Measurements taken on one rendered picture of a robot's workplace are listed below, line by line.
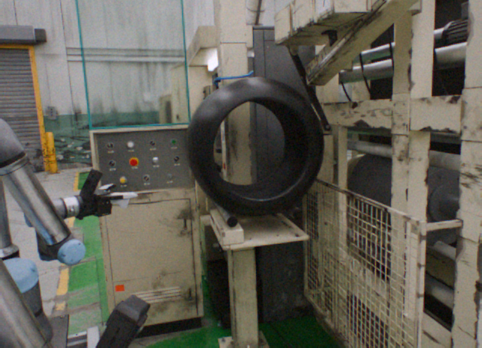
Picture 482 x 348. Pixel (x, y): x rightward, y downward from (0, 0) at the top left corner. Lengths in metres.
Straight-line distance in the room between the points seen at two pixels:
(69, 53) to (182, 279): 8.67
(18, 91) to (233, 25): 8.97
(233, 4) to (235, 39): 0.16
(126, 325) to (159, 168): 1.78
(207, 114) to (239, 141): 0.42
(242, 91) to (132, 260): 1.26
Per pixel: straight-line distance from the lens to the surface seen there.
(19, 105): 10.42
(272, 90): 1.45
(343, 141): 1.92
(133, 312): 0.40
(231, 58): 1.79
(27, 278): 1.16
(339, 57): 1.56
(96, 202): 1.38
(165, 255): 2.23
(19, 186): 1.13
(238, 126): 1.78
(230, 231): 1.47
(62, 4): 10.70
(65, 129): 10.28
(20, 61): 10.49
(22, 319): 0.62
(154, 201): 2.14
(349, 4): 1.32
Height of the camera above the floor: 1.35
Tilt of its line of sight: 9 degrees down
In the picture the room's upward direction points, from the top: 3 degrees counter-clockwise
